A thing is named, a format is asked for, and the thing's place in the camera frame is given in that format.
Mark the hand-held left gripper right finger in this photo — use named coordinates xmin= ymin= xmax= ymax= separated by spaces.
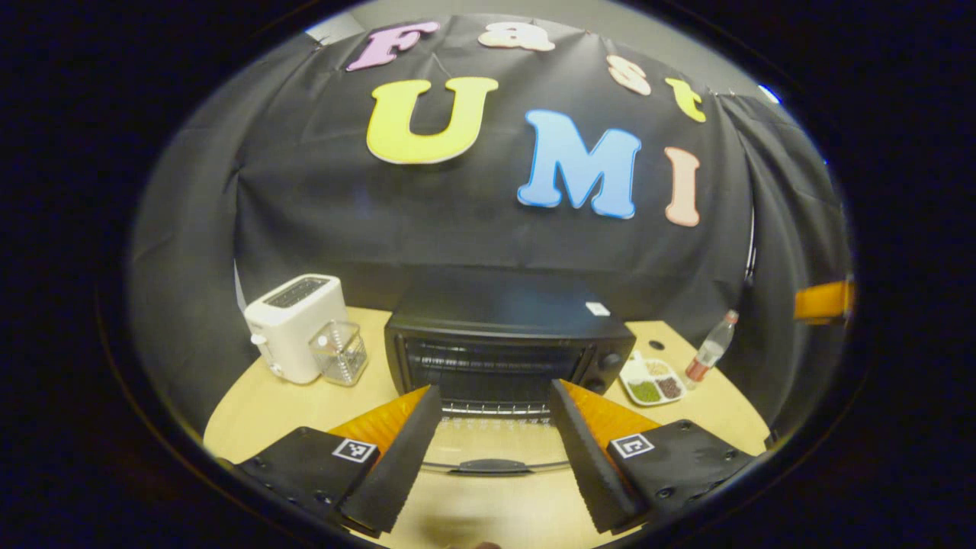
xmin=549 ymin=379 xmax=756 ymax=535

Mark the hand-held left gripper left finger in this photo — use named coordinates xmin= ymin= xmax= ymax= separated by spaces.
xmin=233 ymin=384 xmax=445 ymax=535

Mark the black electric oven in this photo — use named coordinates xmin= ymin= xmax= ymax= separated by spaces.
xmin=384 ymin=267 xmax=637 ymax=478

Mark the white divided dish of beans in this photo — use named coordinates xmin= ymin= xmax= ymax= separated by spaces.
xmin=619 ymin=352 xmax=685 ymax=407

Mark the clear plastic bottle red label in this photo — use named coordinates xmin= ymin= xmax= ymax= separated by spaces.
xmin=684 ymin=310 xmax=740 ymax=390

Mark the white toaster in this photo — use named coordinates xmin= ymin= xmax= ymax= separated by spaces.
xmin=244 ymin=274 xmax=348 ymax=385

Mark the black backdrop cloth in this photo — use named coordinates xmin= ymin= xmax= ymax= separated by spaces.
xmin=130 ymin=14 xmax=855 ymax=443

